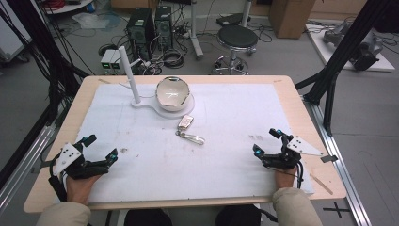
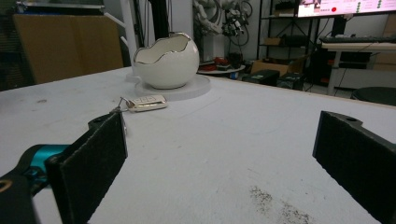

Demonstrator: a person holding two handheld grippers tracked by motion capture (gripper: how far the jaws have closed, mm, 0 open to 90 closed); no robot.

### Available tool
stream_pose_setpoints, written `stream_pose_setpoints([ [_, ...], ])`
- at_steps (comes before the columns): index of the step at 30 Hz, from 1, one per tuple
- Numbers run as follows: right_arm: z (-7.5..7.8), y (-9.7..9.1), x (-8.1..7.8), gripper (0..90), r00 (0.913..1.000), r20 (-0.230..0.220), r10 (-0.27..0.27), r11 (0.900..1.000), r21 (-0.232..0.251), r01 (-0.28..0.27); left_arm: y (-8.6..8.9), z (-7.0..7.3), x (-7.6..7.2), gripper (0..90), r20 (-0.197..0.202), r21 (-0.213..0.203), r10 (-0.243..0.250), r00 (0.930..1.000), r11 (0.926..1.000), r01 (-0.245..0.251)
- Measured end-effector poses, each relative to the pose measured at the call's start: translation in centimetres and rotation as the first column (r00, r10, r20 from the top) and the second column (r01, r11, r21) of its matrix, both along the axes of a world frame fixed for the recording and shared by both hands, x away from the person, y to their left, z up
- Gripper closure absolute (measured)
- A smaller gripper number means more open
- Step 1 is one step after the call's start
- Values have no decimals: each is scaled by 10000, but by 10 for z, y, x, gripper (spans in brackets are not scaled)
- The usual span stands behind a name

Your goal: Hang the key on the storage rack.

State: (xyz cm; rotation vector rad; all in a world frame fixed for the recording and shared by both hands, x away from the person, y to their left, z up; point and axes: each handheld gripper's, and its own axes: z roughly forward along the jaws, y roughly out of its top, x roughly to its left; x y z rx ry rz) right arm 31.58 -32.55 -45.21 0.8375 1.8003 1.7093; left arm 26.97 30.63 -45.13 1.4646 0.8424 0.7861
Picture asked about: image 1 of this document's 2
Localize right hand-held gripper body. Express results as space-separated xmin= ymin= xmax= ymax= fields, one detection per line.
xmin=262 ymin=135 xmax=324 ymax=170

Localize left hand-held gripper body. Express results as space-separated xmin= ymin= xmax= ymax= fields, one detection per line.
xmin=48 ymin=142 xmax=110 ymax=181

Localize silver car key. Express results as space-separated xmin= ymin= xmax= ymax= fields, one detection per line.
xmin=175 ymin=114 xmax=206 ymax=146

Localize shiny silver bowl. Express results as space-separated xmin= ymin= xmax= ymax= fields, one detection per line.
xmin=155 ymin=75 xmax=191 ymax=112

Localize person's left hand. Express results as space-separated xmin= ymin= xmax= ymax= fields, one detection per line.
xmin=65 ymin=174 xmax=102 ymax=206

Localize person's right hand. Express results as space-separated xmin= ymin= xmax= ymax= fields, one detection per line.
xmin=275 ymin=166 xmax=298 ymax=189

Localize wooden table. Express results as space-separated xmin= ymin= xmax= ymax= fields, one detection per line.
xmin=23 ymin=74 xmax=347 ymax=215

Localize white paper table cover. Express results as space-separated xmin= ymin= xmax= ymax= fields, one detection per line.
xmin=56 ymin=82 xmax=315 ymax=204

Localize white power supply box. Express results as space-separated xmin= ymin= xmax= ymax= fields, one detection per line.
xmin=100 ymin=48 xmax=122 ymax=72

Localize person's legs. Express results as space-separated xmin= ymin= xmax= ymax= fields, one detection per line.
xmin=123 ymin=203 xmax=262 ymax=226

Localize black round stool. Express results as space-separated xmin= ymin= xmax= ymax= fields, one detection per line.
xmin=214 ymin=24 xmax=260 ymax=75

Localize white board with devices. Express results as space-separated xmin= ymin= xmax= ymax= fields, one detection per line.
xmin=305 ymin=17 xmax=396 ymax=73

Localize cardboard box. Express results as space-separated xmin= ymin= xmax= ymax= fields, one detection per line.
xmin=268 ymin=0 xmax=317 ymax=40

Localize black computer tower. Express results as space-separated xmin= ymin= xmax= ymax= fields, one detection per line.
xmin=154 ymin=5 xmax=174 ymax=51
xmin=125 ymin=7 xmax=157 ymax=61

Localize white table leg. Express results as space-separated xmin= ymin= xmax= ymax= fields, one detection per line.
xmin=188 ymin=0 xmax=205 ymax=60

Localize white stand with post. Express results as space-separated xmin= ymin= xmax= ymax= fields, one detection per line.
xmin=118 ymin=45 xmax=196 ymax=121

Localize black metal frame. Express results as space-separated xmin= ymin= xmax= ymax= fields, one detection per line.
xmin=295 ymin=0 xmax=399 ymax=137
xmin=0 ymin=0 xmax=92 ymax=189

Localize bundle of black cables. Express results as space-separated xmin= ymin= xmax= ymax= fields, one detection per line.
xmin=142 ymin=46 xmax=186 ymax=75

